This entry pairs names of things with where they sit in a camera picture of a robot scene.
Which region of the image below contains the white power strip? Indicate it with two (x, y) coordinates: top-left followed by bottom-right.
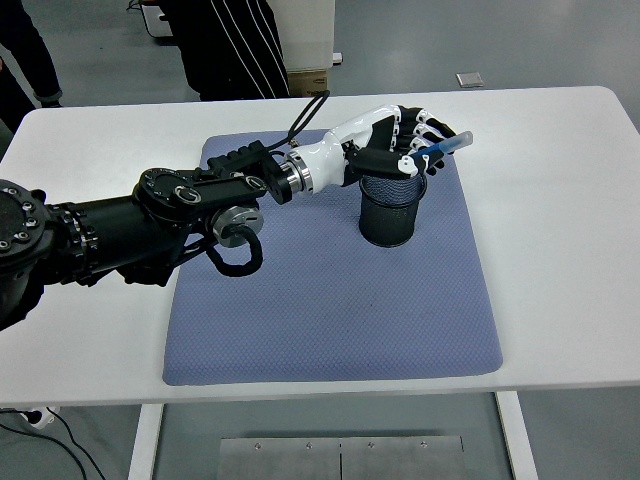
(19, 405), (61, 431)

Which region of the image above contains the black mesh pen holder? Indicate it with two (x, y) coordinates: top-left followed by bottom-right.
(357, 169), (429, 248)

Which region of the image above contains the cardboard box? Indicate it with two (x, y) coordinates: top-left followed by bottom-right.
(285, 68), (330, 98)

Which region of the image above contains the blue marker with clear cap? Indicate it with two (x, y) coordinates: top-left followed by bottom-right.
(402, 130), (474, 166)

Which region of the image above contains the grey metal plate with screws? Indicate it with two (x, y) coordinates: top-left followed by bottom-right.
(218, 435), (465, 480)

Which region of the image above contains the black floor cable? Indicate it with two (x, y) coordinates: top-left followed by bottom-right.
(0, 407), (109, 480)

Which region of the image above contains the blue-grey quilted mat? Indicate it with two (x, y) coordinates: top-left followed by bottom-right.
(163, 127), (504, 387)

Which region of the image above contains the white cabinet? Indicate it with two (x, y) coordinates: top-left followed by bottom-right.
(272, 0), (335, 71)

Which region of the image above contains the white device with slot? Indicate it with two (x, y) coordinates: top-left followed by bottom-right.
(141, 0), (184, 39)

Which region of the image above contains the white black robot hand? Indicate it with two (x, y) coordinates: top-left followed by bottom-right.
(299, 103), (459, 194)

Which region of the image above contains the person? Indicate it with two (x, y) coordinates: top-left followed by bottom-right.
(178, 0), (291, 101)
(0, 0), (65, 109)

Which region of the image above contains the white table leg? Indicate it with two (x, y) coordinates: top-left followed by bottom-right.
(494, 392), (540, 480)
(127, 403), (165, 480)

